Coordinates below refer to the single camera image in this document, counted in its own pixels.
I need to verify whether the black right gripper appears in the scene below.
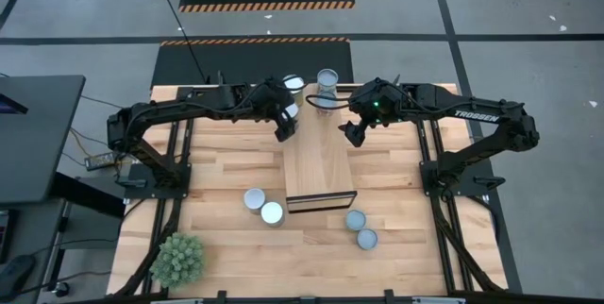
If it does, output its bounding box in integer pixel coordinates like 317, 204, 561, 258
337, 76, 405, 148

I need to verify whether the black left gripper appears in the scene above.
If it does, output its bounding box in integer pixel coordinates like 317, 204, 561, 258
253, 76, 299, 144

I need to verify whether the teal yellow carrots can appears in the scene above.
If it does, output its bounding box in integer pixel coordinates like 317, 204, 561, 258
281, 73, 307, 107

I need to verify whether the vegetable print can green rim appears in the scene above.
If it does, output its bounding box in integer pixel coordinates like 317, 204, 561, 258
316, 68, 341, 95

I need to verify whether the oranges label can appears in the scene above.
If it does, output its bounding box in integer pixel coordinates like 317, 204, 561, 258
243, 187, 267, 214

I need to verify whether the silver-lid tin can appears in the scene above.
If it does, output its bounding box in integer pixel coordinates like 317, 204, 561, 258
260, 201, 286, 228

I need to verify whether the green polka dot can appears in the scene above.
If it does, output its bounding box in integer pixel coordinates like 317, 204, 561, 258
344, 209, 368, 233

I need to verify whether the teal label can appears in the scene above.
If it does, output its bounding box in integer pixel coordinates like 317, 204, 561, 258
356, 228, 379, 252

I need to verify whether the black mat one striped edge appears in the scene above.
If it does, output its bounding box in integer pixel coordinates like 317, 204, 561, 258
149, 36, 355, 91

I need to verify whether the green artificial potted plant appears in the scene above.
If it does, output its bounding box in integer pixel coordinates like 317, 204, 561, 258
149, 231, 207, 290

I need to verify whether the black power supply box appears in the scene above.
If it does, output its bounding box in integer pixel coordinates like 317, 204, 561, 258
84, 151, 122, 172

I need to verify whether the dark grey desk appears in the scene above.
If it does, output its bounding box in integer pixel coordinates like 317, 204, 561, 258
0, 75, 87, 206

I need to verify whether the grey side desk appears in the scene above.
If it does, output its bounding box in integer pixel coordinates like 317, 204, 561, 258
0, 197, 72, 304

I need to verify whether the black caster wheel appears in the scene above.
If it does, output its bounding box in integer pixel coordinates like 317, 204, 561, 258
49, 280, 72, 298

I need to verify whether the dark laptop screen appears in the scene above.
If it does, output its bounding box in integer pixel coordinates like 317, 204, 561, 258
0, 92, 29, 116

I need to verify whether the black computer mouse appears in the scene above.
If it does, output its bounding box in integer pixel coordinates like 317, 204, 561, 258
0, 254, 37, 296

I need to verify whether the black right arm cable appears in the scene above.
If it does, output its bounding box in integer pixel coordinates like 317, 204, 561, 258
305, 92, 360, 110

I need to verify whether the wooden shelf black metal frame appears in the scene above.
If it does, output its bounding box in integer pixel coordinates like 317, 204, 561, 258
281, 81, 359, 214

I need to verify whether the black metal rig frame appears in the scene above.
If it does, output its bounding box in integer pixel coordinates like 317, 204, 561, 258
106, 82, 511, 304

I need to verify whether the long black hanging cable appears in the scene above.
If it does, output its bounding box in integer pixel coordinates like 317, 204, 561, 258
150, 0, 211, 84

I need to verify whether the silver aluminium bracket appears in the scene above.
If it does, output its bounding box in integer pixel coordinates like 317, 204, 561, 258
150, 296, 205, 304
411, 296, 467, 304

